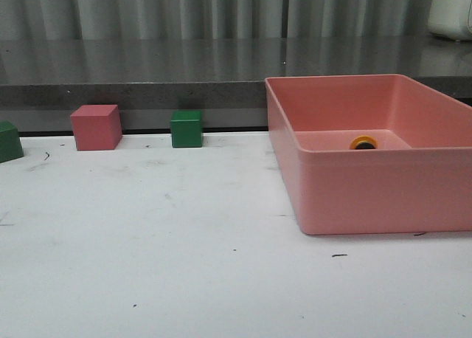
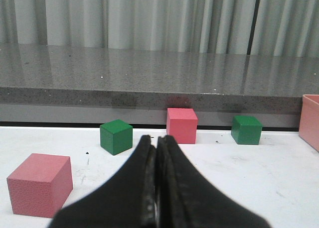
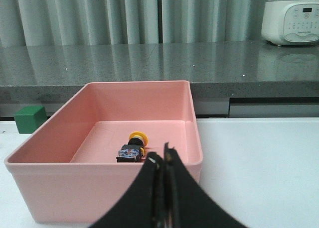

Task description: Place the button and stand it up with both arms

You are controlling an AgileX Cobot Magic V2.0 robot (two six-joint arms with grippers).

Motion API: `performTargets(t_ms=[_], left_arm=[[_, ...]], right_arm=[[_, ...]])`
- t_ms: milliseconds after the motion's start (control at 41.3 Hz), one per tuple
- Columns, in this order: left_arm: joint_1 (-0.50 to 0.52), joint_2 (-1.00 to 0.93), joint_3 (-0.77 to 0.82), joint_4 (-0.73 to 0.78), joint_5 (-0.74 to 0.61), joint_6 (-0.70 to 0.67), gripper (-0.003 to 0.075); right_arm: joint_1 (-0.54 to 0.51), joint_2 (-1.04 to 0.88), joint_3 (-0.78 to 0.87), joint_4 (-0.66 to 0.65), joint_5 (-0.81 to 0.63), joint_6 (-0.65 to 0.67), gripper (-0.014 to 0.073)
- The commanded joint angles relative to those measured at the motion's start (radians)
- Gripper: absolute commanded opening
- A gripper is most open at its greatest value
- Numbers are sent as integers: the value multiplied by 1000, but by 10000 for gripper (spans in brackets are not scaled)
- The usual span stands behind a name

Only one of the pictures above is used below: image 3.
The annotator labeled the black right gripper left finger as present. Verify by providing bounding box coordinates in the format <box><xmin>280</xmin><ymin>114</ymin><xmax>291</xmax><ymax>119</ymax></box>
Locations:
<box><xmin>90</xmin><ymin>152</ymin><xmax>164</xmax><ymax>228</ymax></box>

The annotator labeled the grey stone counter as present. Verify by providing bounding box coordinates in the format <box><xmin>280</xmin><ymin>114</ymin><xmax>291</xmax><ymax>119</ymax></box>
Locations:
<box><xmin>0</xmin><ymin>40</ymin><xmax>319</xmax><ymax>118</ymax></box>

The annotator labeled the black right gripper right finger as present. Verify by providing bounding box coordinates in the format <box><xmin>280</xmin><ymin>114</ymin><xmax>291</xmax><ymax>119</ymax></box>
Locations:
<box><xmin>163</xmin><ymin>143</ymin><xmax>245</xmax><ymax>228</ymax></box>

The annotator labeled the pink plastic bin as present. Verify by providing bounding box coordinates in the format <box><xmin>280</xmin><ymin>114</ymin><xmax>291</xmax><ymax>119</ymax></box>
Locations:
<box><xmin>4</xmin><ymin>81</ymin><xmax>203</xmax><ymax>223</ymax></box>

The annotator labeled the grey curtain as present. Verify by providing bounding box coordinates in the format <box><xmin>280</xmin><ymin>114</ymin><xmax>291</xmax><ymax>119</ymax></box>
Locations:
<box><xmin>0</xmin><ymin>0</ymin><xmax>265</xmax><ymax>47</ymax></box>

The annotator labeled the white kitchen appliance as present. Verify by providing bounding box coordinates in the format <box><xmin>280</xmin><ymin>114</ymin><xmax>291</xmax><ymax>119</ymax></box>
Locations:
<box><xmin>261</xmin><ymin>0</ymin><xmax>319</xmax><ymax>46</ymax></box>

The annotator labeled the green cube near bin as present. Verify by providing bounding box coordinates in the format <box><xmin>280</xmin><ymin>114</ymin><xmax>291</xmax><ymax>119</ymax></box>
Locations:
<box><xmin>13</xmin><ymin>106</ymin><xmax>47</xmax><ymax>134</ymax></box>

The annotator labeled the yellow push button switch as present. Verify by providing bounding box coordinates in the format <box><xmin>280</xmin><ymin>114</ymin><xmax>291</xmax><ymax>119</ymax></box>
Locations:
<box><xmin>116</xmin><ymin>131</ymin><xmax>149</xmax><ymax>163</ymax></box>

